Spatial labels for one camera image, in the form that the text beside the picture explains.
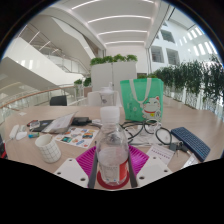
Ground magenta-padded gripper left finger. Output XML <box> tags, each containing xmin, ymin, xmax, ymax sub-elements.
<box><xmin>53</xmin><ymin>141</ymin><xmax>100</xmax><ymax>190</ymax></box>

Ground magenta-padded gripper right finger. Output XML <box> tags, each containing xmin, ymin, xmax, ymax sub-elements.
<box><xmin>127</xmin><ymin>144</ymin><xmax>173</xmax><ymax>189</ymax></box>

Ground clear plastic water bottle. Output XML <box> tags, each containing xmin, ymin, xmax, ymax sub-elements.
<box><xmin>95</xmin><ymin>105</ymin><xmax>130</xmax><ymax>187</ymax></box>

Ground white printed card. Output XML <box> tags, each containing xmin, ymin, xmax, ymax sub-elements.
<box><xmin>146</xmin><ymin>144</ymin><xmax>176</xmax><ymax>167</ymax></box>

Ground white grid-pattern cup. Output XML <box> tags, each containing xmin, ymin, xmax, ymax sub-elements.
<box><xmin>34</xmin><ymin>133</ymin><xmax>63</xmax><ymax>164</ymax></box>

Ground colourful sticker sheet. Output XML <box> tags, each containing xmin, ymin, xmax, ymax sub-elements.
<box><xmin>54</xmin><ymin>127</ymin><xmax>100</xmax><ymax>149</ymax></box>

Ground flat round red coaster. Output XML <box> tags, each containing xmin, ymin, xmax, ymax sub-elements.
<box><xmin>96</xmin><ymin>170</ymin><xmax>130</xmax><ymax>191</ymax></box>

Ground white tissue pack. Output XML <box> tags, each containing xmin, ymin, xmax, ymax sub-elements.
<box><xmin>182</xmin><ymin>153</ymin><xmax>200</xmax><ymax>169</ymax></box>

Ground open printed booklet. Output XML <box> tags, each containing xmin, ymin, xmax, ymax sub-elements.
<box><xmin>42</xmin><ymin>111</ymin><xmax>78</xmax><ymax>135</ymax></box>

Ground dark blue keyboard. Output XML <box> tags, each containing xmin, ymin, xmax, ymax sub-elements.
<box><xmin>170</xmin><ymin>126</ymin><xmax>212</xmax><ymax>163</ymax></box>

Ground black power adapter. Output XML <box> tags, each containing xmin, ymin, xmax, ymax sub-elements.
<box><xmin>71</xmin><ymin>116</ymin><xmax>93</xmax><ymax>127</ymax></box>

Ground black flat case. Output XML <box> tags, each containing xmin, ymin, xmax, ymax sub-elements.
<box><xmin>28</xmin><ymin>119</ymin><xmax>54</xmax><ymax>133</ymax></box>

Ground small white box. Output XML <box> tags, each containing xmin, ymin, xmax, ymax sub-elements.
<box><xmin>29</xmin><ymin>121</ymin><xmax>41</xmax><ymax>130</ymax></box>

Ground white computer mouse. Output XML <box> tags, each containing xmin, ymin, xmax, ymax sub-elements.
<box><xmin>15</xmin><ymin>131</ymin><xmax>28</xmax><ymax>141</ymax></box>

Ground white power strip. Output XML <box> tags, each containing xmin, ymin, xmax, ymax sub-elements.
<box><xmin>8</xmin><ymin>124</ymin><xmax>20</xmax><ymax>140</ymax></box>

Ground green tote bag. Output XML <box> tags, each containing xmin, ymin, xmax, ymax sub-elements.
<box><xmin>119</xmin><ymin>77</ymin><xmax>165</xmax><ymax>123</ymax></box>

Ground black chair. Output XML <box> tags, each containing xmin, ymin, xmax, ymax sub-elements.
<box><xmin>49</xmin><ymin>95</ymin><xmax>68</xmax><ymax>107</ymax></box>

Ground red office chair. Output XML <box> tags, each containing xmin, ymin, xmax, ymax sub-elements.
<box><xmin>0</xmin><ymin>133</ymin><xmax>8</xmax><ymax>160</ymax></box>

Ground white chair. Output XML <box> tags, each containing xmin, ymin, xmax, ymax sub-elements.
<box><xmin>86</xmin><ymin>90</ymin><xmax>121</xmax><ymax>108</ymax></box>

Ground glass railing with wooden handrail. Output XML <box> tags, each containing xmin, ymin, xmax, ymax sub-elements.
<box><xmin>0</xmin><ymin>84</ymin><xmax>81</xmax><ymax>114</ymax></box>

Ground tall clear drink bottle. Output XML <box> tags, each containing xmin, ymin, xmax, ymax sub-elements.
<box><xmin>99</xmin><ymin>82</ymin><xmax>116</xmax><ymax>108</ymax></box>

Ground planter box with plants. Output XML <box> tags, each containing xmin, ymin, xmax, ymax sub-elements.
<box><xmin>73</xmin><ymin>77</ymin><xmax>93</xmax><ymax>98</ymax></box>

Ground row of green plants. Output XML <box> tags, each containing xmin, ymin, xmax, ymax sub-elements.
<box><xmin>137</xmin><ymin>54</ymin><xmax>224</xmax><ymax>116</ymax></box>

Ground white cabinet topped with plants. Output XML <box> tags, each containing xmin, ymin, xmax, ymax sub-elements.
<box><xmin>89</xmin><ymin>53</ymin><xmax>139</xmax><ymax>93</ymax></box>

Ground ceiling light strips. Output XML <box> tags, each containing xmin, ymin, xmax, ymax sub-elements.
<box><xmin>71</xmin><ymin>0</ymin><xmax>158</xmax><ymax>46</ymax></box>

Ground black cable bundle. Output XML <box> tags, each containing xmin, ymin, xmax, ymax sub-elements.
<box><xmin>120</xmin><ymin>119</ymin><xmax>174</xmax><ymax>146</ymax></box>

